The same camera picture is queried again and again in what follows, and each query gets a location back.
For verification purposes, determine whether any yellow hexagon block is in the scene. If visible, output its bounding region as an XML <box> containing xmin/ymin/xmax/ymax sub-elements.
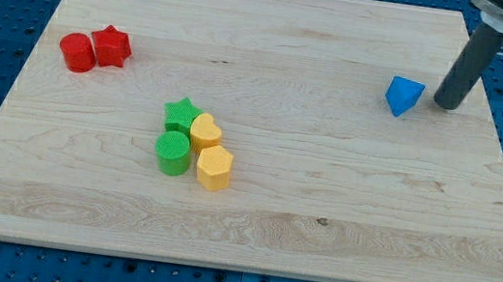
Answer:
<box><xmin>196</xmin><ymin>145</ymin><xmax>234</xmax><ymax>191</ymax></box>

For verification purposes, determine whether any red star block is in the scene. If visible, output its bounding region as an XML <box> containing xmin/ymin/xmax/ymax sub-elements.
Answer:
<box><xmin>91</xmin><ymin>25</ymin><xmax>131</xmax><ymax>68</ymax></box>

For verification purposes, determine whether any light wooden board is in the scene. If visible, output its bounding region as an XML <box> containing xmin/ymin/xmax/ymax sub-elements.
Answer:
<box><xmin>0</xmin><ymin>0</ymin><xmax>503</xmax><ymax>282</ymax></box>

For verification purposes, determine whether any blue triangle block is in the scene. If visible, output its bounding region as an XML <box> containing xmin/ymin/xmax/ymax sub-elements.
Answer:
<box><xmin>385</xmin><ymin>76</ymin><xmax>425</xmax><ymax>118</ymax></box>

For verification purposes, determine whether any red cylinder block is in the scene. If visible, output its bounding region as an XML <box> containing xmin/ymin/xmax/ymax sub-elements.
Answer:
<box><xmin>60</xmin><ymin>32</ymin><xmax>96</xmax><ymax>72</ymax></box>

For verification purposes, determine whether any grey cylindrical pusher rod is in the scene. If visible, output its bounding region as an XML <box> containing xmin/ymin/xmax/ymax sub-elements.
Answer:
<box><xmin>433</xmin><ymin>22</ymin><xmax>503</xmax><ymax>111</ymax></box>

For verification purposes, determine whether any yellow heart block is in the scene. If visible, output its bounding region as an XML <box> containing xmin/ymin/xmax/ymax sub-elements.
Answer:
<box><xmin>189</xmin><ymin>112</ymin><xmax>222</xmax><ymax>154</ymax></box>

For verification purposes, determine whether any green star block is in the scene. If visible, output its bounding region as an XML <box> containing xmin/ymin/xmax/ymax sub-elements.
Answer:
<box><xmin>164</xmin><ymin>98</ymin><xmax>203</xmax><ymax>136</ymax></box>

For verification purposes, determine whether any green cylinder block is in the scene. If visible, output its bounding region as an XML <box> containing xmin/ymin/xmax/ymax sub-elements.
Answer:
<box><xmin>155</xmin><ymin>130</ymin><xmax>191</xmax><ymax>176</ymax></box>

